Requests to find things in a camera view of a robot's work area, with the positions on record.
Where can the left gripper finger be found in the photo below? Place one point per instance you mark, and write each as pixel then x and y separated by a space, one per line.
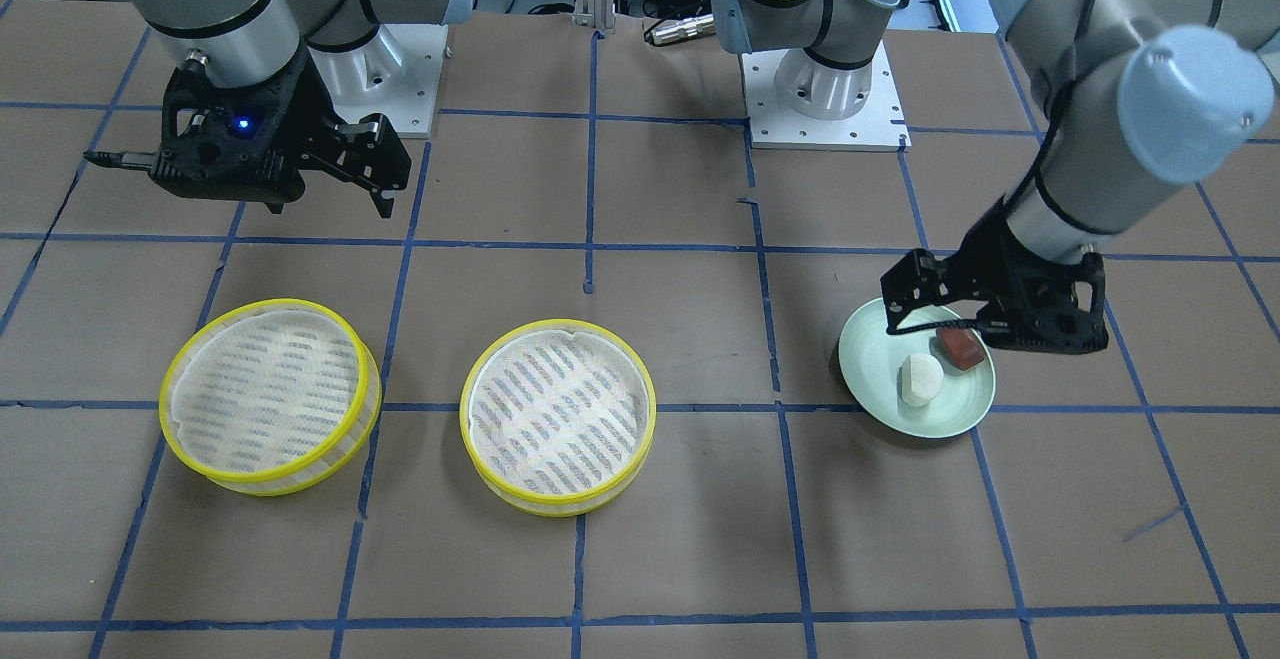
pixel 898 323

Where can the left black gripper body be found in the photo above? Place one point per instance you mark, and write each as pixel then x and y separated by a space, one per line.
pixel 1001 257

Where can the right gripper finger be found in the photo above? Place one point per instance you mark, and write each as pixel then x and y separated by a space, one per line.
pixel 383 200

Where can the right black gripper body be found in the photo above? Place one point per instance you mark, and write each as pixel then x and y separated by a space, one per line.
pixel 289 110

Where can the white steamed bun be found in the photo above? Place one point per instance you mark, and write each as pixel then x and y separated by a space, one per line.
pixel 921 379

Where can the red-brown bun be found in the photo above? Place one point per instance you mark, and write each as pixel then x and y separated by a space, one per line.
pixel 961 347

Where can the yellow steamer basket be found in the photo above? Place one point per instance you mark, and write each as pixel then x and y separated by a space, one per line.
pixel 270 398
pixel 558 417

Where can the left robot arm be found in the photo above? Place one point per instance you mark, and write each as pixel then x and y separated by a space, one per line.
pixel 1143 97

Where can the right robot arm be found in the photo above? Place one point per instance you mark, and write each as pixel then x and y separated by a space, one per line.
pixel 249 40

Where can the light green plate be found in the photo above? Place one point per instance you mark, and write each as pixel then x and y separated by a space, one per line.
pixel 869 360

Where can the silver cylindrical connector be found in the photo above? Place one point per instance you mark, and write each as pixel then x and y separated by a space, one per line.
pixel 672 31

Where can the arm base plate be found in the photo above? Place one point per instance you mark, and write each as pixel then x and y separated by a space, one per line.
pixel 396 74
pixel 794 103

